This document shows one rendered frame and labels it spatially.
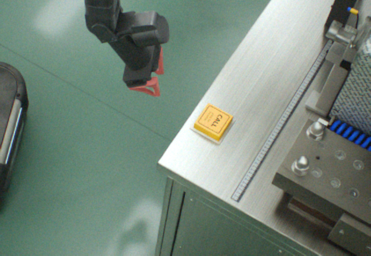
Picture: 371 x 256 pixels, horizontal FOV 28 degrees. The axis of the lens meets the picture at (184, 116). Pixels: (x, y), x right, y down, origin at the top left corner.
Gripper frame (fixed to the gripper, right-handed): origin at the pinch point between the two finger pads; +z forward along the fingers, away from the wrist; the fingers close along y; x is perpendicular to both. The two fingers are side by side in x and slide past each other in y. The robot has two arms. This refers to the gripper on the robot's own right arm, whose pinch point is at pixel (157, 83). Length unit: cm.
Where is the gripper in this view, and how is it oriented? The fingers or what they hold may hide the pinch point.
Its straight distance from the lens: 165.1
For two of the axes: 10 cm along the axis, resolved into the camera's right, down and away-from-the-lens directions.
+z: 4.1, 5.1, 7.5
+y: 1.2, -8.5, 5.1
